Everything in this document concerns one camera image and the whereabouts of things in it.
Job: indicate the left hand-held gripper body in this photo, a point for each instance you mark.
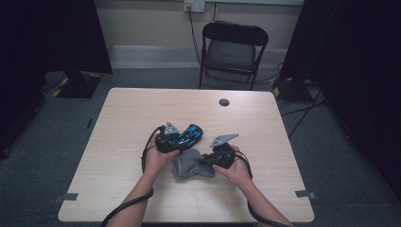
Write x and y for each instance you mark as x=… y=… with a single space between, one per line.
x=165 y=143

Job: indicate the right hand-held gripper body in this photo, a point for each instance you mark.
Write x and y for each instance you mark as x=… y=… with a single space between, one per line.
x=223 y=156

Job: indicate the blue toy car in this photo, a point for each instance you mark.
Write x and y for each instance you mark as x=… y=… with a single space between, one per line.
x=190 y=134

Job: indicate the grey cloth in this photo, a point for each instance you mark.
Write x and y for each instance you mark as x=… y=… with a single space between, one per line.
x=190 y=167

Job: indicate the person's right hand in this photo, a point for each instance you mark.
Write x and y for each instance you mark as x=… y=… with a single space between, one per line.
x=238 y=171

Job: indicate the person's left hand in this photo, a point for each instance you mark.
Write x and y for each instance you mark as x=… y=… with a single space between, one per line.
x=156 y=164

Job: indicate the small black floor marker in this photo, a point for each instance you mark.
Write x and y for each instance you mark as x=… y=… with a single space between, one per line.
x=90 y=123

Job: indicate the grey tape strip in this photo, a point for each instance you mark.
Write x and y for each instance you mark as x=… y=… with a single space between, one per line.
x=66 y=197
x=305 y=194

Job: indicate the black stand base yellow tape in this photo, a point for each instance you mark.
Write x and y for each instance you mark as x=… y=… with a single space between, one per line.
x=291 y=90
x=78 y=89

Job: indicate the black folding chair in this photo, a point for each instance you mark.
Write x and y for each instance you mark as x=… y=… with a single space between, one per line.
x=235 y=33

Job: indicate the dark curtain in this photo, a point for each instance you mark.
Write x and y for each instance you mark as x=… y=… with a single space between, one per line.
x=47 y=34
x=362 y=63

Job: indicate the white wall socket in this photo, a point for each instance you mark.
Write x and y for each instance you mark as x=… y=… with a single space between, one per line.
x=195 y=5

